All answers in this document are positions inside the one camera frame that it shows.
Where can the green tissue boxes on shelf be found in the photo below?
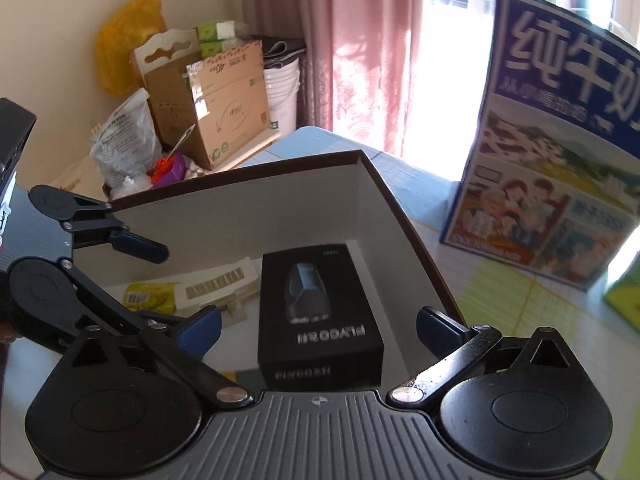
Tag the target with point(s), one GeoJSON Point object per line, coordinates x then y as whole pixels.
{"type": "Point", "coordinates": [215, 37]}

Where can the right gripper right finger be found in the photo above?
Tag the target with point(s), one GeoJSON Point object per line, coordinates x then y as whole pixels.
{"type": "Point", "coordinates": [458, 351]}

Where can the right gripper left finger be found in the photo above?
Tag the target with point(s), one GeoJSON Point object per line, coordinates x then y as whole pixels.
{"type": "Point", "coordinates": [182, 343]}

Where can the yellow snack packet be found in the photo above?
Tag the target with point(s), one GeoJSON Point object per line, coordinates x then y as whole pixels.
{"type": "Point", "coordinates": [154, 297]}

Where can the cream printed bed sheet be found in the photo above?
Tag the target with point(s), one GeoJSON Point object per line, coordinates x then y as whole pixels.
{"type": "Point", "coordinates": [84, 178]}

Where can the blue milk carton box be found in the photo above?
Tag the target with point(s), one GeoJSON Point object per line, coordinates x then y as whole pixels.
{"type": "Point", "coordinates": [551, 184]}

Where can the cream comb package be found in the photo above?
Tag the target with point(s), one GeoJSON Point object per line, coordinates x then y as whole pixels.
{"type": "Point", "coordinates": [227, 288]}

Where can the purple tray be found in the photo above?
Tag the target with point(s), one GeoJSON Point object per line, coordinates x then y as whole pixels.
{"type": "Point", "coordinates": [168, 170]}

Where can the brown cardboard storage box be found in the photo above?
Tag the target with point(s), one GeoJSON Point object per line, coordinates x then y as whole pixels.
{"type": "Point", "coordinates": [306, 201]}

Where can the checked table cloth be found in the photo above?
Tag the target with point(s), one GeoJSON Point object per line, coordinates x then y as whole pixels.
{"type": "Point", "coordinates": [516, 301]}

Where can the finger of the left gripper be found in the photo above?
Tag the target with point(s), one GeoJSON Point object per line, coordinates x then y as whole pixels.
{"type": "Point", "coordinates": [55, 305]}
{"type": "Point", "coordinates": [91, 222]}

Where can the clear printed plastic bag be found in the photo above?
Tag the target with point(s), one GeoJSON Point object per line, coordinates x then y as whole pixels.
{"type": "Point", "coordinates": [126, 144]}

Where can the black shaver box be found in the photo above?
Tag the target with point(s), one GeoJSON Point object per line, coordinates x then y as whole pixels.
{"type": "Point", "coordinates": [316, 329]}

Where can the pink curtain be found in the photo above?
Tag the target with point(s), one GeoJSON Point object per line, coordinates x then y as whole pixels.
{"type": "Point", "coordinates": [360, 62]}

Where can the white bucket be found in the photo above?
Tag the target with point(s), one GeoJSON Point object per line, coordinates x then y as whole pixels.
{"type": "Point", "coordinates": [282, 85]}

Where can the open brown cardboard carton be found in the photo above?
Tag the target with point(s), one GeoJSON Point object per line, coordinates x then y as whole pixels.
{"type": "Point", "coordinates": [222, 97]}

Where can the yellow plastic bag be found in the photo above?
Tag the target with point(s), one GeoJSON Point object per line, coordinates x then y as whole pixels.
{"type": "Point", "coordinates": [129, 28]}

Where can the green tissue pack stack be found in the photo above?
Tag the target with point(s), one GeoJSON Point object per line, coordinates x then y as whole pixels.
{"type": "Point", "coordinates": [624, 295]}

